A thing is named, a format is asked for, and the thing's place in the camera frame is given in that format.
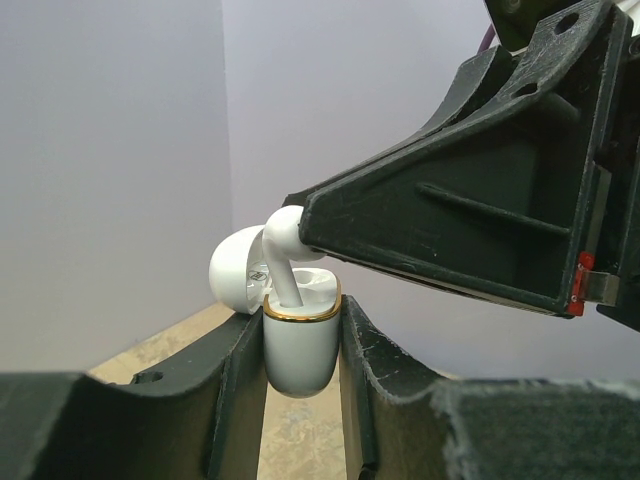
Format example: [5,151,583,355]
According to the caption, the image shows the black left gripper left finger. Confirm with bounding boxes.
[1,314,267,479]

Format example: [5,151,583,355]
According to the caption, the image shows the white wireless earbud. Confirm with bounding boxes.
[262,205,324,308]

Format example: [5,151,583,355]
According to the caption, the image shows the white earbud charging case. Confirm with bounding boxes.
[209,225,341,398]

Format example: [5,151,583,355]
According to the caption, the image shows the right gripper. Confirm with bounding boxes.
[569,1,639,330]

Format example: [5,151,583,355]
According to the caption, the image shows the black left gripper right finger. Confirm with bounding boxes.
[339,296,639,479]

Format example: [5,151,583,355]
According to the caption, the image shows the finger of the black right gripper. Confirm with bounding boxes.
[300,134,595,317]
[284,1,613,205]

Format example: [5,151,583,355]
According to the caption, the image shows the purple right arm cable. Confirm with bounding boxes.
[477,24,499,54]

